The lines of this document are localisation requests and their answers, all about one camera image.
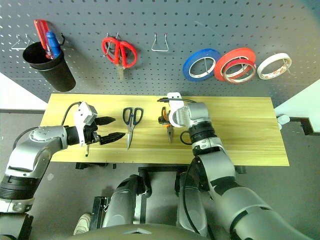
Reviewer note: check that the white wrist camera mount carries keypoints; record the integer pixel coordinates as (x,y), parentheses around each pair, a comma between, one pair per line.
(173,110)
(82,115)

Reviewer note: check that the black table frame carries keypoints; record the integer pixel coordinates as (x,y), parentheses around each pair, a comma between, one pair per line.
(160,170)

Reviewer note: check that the orange black pliers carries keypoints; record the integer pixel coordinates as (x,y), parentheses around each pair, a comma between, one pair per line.
(170,133)

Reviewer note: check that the small red tape roll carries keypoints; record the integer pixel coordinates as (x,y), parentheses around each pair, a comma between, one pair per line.
(250,72)

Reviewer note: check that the white sneaker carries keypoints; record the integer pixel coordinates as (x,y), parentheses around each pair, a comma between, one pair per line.
(82,223)

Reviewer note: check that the grey robot torso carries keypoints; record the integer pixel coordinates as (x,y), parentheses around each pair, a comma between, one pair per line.
(135,232)

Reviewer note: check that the silver right robot leg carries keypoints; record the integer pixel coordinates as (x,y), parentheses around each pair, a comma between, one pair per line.
(190,207)

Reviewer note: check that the silver robot leg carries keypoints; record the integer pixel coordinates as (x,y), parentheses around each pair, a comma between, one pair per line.
(122,200)
(190,207)

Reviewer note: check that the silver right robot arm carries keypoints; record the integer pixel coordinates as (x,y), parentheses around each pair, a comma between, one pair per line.
(215,170)

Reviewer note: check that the blue tape roll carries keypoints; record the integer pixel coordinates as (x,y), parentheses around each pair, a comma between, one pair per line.
(190,62)

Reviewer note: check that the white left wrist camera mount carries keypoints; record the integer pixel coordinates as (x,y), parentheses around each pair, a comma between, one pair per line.
(82,115)

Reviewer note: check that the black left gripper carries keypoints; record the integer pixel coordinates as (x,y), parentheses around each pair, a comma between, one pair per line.
(90,133)

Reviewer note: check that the large red tape roll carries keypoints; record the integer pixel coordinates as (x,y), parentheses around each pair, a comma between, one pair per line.
(225,58)

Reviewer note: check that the small metal hand tool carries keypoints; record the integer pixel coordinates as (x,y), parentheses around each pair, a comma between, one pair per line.
(87,151)

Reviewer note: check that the silver left robot leg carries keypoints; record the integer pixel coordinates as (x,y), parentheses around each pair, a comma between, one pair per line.
(122,200)

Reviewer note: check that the black metal stand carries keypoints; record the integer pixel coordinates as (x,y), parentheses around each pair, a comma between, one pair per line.
(98,212)

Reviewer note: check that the black pegboard hook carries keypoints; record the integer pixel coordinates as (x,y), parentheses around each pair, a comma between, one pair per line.
(62,38)

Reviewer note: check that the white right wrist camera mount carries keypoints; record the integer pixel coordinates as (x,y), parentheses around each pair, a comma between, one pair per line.
(173,110)

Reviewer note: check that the grey perforated pegboard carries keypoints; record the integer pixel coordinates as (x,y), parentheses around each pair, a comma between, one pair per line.
(160,22)

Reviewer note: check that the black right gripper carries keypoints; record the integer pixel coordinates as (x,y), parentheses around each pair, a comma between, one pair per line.
(162,121)

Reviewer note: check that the white tape roll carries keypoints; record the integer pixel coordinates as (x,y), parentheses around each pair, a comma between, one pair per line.
(268,60)

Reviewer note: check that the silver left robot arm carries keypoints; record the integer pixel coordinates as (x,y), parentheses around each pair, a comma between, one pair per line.
(30,155)

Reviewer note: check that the black cup holder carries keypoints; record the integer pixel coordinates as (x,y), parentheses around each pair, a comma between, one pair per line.
(53,72)

